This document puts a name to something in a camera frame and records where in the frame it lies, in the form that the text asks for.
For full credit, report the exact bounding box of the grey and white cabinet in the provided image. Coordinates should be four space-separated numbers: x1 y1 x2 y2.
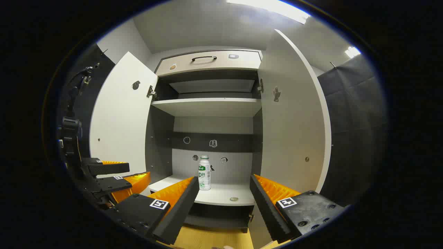
145 48 264 234

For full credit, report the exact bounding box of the beige cabinet drawer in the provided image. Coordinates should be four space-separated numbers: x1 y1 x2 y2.
156 50 262 76

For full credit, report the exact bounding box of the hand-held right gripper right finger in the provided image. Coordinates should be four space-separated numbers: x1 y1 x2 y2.
250 174 346 244

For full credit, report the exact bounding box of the black backdrop cloth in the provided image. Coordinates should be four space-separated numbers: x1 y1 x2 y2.
59 43 116 166
318 54 388 208

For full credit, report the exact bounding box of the white cabinet shelf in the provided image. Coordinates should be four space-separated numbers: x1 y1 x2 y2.
151 98 262 117
149 175 256 206

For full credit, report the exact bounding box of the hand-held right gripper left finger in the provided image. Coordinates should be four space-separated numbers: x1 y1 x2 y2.
104 176 200 245

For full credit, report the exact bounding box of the white bottle with green label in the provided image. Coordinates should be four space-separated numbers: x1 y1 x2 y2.
198 155 211 191

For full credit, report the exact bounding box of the long ceiling light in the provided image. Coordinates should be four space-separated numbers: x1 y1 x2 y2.
227 0 310 25

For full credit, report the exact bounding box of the white cabinet door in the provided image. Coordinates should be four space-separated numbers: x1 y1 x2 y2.
89 52 159 178
248 29 332 249

